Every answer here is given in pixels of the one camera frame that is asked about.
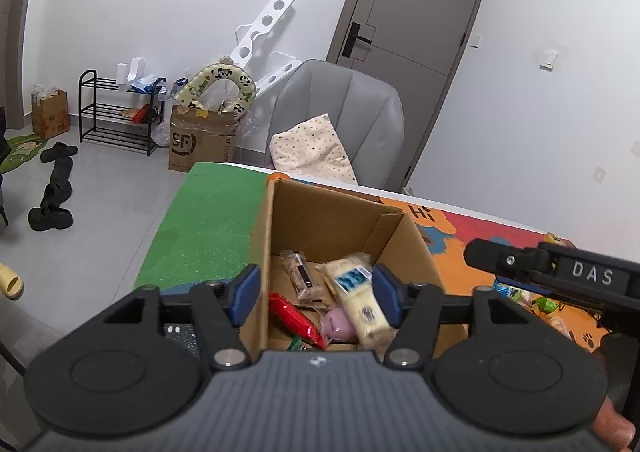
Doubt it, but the white perforated rack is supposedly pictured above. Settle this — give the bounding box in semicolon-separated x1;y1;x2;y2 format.
230;0;302;97

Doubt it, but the colourful cat table mat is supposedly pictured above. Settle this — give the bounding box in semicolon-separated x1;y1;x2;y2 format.
133;159;612;358

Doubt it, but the purple snack packet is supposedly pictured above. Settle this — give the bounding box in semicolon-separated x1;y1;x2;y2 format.
320;307;358;344

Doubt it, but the small brown paper bag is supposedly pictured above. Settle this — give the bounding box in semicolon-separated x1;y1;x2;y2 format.
32;85;70;140

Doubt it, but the green seaweed snack packet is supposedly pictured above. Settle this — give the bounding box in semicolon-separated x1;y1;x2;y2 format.
286;336;314;352

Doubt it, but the brown cardboard box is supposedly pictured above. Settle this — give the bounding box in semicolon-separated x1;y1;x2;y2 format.
240;179;444;359

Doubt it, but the black wire shoe rack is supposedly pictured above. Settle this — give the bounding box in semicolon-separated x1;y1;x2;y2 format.
77;68;167;156

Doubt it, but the white Runfu cake package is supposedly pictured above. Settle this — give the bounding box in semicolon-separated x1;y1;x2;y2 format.
317;253;395;354

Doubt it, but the dark cookie packet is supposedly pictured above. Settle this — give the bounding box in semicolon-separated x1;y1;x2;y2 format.
280;250;323;304

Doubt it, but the blue snack packet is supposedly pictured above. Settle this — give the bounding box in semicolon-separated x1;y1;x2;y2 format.
492;280;528;302

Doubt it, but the panda print toilet seat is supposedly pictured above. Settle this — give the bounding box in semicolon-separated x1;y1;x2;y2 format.
174;56;257;122

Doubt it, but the dotted cream cushion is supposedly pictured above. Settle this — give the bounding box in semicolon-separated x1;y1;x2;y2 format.
269;113;357;184

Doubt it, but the red striped snack packet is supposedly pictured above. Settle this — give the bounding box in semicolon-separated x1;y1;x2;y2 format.
268;293;328;350

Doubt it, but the grey door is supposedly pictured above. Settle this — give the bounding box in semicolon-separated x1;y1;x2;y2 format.
326;0;482;190

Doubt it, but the yellow slipper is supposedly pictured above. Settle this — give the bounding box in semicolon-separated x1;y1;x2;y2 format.
0;262;24;300

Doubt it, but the green floor rug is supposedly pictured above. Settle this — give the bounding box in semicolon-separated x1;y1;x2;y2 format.
0;134;47;174

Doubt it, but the grey upholstered chair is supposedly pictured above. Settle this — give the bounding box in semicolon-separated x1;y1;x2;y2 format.
258;60;405;190

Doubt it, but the person's right hand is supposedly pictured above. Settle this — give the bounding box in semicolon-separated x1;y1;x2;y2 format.
591;398;636;452

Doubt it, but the SF cardboard shipping box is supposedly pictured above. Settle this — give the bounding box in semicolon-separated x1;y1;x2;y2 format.
168;105;238;172

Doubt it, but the green candy wrapper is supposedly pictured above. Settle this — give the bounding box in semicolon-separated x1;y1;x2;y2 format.
532;297;560;314

